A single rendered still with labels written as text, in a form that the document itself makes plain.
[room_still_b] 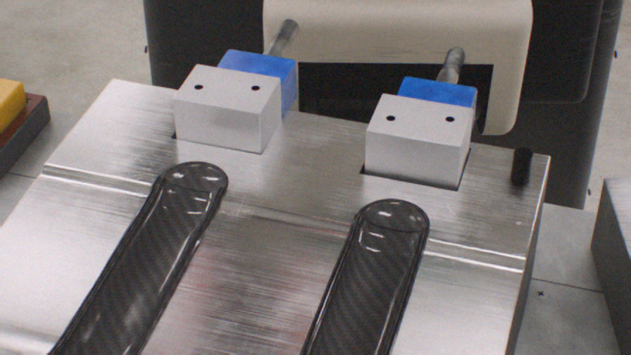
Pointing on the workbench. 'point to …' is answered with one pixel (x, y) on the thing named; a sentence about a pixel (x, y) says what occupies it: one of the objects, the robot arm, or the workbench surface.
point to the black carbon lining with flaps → (392, 297)
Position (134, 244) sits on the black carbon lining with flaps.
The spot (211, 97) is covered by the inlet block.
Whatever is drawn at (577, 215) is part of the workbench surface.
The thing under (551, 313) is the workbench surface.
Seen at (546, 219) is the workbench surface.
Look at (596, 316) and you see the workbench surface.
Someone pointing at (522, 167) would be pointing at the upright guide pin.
